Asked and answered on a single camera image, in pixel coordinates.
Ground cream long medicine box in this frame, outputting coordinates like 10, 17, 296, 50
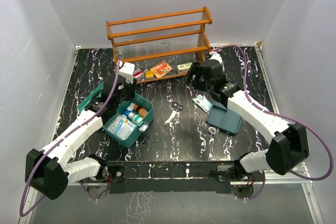
177, 62, 193, 74

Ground white blue card packet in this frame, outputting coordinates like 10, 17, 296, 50
193, 94, 212, 113

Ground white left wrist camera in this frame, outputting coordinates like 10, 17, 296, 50
119, 61, 135, 84

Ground red white medicine box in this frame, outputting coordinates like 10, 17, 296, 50
133, 69, 144, 80

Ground orange wooden shelf rack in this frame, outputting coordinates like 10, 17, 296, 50
106, 6, 213, 79

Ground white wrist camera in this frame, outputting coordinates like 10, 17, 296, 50
209, 51, 223, 64
119, 61, 135, 84

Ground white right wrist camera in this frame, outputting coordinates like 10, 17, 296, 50
209, 51, 223, 64

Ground brown orange-capped syrup bottle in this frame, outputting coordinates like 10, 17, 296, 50
133, 104, 148, 118

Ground yellow grey small box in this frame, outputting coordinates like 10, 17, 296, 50
145, 70, 154, 79

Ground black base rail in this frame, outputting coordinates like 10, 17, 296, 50
82, 161, 263, 194

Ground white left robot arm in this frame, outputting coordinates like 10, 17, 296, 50
25, 73, 137, 200

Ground blue white small tube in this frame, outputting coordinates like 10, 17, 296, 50
124, 103, 135, 116

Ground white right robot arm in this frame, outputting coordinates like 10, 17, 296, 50
184, 59, 309, 180

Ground blue divided tray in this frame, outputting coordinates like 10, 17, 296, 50
207, 101, 242, 135

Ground black handled scissors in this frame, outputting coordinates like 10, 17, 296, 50
164, 102, 184, 126

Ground white green medicine bottle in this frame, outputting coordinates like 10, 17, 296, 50
128, 112, 143, 125

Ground orange patterned medicine box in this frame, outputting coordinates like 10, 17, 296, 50
150, 60, 173, 78

